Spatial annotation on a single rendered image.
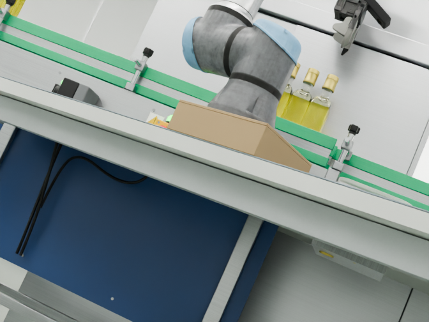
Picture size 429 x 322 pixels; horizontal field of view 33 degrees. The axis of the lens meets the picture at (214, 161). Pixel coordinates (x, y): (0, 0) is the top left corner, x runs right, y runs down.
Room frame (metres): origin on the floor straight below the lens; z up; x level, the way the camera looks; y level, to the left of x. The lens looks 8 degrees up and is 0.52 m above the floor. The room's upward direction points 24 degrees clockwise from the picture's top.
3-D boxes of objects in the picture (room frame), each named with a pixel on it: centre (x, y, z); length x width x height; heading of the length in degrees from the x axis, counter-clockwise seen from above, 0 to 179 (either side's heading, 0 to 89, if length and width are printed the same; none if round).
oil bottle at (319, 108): (1.95, -0.21, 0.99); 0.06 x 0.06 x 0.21; 75
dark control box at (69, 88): (1.92, 0.41, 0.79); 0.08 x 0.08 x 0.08; 75
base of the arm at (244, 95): (1.46, -0.01, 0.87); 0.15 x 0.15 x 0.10
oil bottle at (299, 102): (1.97, -0.15, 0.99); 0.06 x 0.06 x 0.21; 74
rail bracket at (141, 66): (1.91, 0.30, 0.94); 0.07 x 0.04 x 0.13; 165
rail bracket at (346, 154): (1.80, -0.30, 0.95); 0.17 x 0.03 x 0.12; 165
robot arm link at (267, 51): (1.47, -0.01, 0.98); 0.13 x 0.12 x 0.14; 56
